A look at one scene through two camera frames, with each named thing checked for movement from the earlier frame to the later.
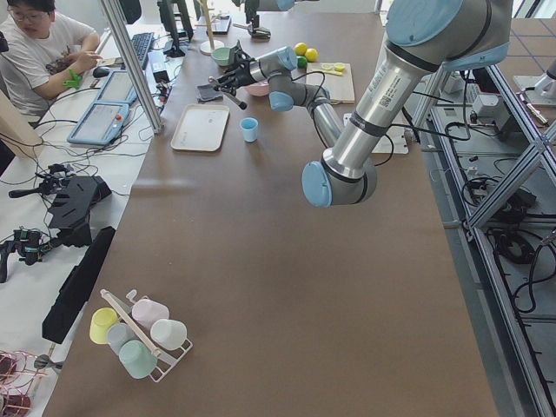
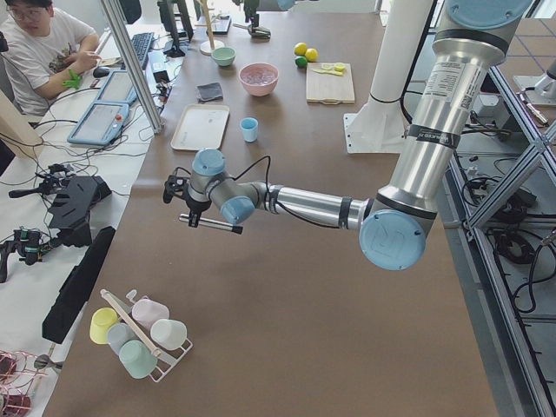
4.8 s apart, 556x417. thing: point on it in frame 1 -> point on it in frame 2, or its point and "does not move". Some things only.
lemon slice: (340, 67) does not move
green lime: (301, 62) does not move
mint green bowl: (221, 56) does not move
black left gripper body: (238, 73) -> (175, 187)
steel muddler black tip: (234, 100) -> (215, 223)
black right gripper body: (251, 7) does not move
